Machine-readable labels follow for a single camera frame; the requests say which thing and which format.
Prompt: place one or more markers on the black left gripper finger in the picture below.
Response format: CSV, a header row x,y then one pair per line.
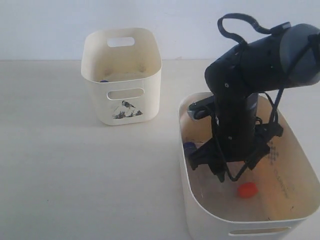
x,y
205,156

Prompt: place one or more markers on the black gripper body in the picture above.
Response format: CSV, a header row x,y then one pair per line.
x,y
245,150

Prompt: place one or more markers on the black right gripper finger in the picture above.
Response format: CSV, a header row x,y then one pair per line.
x,y
218,169

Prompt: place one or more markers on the orange-capped clear tube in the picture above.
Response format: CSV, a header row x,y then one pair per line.
x,y
247,190

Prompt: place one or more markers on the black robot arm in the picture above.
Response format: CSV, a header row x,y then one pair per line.
x,y
246,85

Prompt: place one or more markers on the large cream plastic bin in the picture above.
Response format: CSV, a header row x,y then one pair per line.
x,y
288,188

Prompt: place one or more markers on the small cream plastic bin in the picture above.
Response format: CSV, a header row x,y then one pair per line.
x,y
129,58

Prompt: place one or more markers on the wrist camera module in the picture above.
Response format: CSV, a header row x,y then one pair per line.
x,y
202,108

